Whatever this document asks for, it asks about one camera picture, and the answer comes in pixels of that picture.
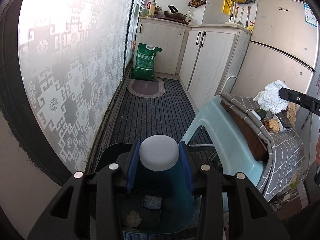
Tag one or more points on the green avocado piece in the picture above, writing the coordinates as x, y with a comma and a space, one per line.
261, 113

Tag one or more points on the white bottle cap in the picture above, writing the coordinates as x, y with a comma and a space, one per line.
159, 153

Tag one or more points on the cooking oil bottle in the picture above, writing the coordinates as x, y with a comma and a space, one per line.
145, 7

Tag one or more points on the black frying pan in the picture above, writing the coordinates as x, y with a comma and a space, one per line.
173, 13

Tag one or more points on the oval grey floor mat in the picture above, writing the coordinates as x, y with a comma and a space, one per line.
146, 89

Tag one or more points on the blue tissue packet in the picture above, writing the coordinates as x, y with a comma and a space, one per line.
152, 202

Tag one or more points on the frosted patterned sliding door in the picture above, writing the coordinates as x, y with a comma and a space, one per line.
61, 64

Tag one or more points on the green rice bag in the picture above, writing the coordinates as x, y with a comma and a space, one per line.
145, 62

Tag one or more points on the grey checked tablecloth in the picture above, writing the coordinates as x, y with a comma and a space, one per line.
285, 149

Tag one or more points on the wall spice rack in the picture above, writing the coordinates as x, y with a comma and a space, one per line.
197, 3

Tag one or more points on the white plastic bag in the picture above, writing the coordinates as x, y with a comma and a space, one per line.
269, 98

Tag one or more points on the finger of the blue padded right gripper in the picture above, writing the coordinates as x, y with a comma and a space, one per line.
303, 100

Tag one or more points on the light blue plastic stool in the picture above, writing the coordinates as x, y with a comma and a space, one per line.
229, 142

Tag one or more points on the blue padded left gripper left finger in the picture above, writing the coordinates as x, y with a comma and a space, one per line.
132, 165

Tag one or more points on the brown wooden board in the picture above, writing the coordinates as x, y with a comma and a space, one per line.
257, 147

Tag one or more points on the teal trash bin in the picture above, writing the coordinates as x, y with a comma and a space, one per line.
177, 207

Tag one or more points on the striped dark floor carpet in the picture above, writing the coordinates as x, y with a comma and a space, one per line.
140, 118

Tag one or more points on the white kitchen cabinet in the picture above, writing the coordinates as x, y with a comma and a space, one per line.
171, 37

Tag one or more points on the yellow cutting board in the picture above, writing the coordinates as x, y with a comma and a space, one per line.
227, 7

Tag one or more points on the stained tissue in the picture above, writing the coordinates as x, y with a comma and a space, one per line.
271, 125

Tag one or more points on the silver refrigerator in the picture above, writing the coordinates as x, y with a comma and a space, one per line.
283, 46

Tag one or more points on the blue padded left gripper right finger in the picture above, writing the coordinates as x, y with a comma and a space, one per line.
187, 166

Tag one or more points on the white corner cabinet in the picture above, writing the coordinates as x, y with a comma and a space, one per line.
212, 60

